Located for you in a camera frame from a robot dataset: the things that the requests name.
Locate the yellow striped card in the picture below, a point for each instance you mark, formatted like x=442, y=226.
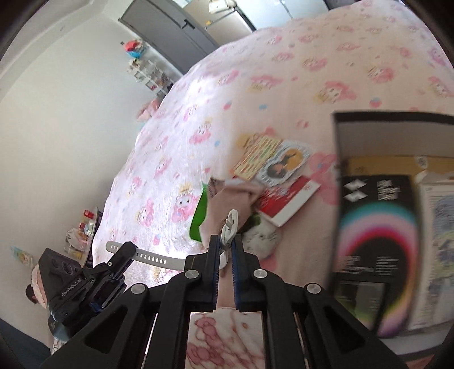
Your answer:
x=257, y=158

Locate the white figure sticker sheet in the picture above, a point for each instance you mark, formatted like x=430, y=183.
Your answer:
x=283, y=166

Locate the beige cloth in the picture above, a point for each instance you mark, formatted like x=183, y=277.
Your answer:
x=230, y=198

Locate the pink ruffled cloth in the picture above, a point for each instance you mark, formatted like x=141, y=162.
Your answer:
x=37, y=289

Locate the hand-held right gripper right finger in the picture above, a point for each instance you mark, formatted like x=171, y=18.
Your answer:
x=236, y=280

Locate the pink printed bed sheet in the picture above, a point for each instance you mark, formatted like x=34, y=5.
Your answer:
x=212, y=106

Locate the black rainbow-print carton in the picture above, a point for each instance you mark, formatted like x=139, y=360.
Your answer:
x=376, y=248

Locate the white blue-print packet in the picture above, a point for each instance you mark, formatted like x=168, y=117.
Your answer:
x=438, y=248

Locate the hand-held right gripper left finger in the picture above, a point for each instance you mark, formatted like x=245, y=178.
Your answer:
x=215, y=273

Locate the small wall sticker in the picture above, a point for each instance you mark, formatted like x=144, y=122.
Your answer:
x=21, y=255

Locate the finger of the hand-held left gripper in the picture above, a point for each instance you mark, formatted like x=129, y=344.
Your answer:
x=119, y=257
x=106, y=298

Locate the grey wardrobe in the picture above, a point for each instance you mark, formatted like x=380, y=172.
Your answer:
x=170, y=28

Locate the white fluffy pom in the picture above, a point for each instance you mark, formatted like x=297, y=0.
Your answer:
x=264, y=239

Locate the black cardboard box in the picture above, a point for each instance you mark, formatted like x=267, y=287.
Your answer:
x=372, y=142

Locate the green corn packet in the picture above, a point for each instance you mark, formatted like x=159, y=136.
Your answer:
x=198, y=223

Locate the red and white booklet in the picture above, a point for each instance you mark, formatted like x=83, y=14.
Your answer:
x=291, y=202

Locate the cluttered bedside table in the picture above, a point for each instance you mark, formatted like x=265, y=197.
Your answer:
x=79, y=237

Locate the person's pink printed pajamas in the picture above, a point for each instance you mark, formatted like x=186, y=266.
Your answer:
x=223, y=337

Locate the white shelf rack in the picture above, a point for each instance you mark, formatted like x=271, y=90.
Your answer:
x=152, y=76

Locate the red and blue toy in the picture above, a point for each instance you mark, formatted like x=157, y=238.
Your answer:
x=134, y=49

